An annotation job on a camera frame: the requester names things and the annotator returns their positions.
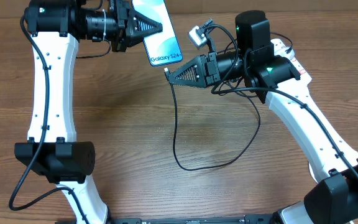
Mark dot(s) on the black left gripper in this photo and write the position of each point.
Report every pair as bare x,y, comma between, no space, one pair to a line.
128,20

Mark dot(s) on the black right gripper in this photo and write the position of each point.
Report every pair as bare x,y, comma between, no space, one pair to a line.
205,66

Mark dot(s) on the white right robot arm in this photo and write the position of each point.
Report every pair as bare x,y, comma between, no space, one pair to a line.
268,68

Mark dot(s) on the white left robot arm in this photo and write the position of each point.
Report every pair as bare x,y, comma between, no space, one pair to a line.
54,29

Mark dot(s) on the black Galaxy smartphone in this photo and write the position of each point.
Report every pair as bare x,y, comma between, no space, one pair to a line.
162,48

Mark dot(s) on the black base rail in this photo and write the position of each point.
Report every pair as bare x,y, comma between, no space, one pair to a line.
179,221

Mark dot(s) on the white power strip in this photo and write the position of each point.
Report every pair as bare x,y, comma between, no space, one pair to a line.
292,84

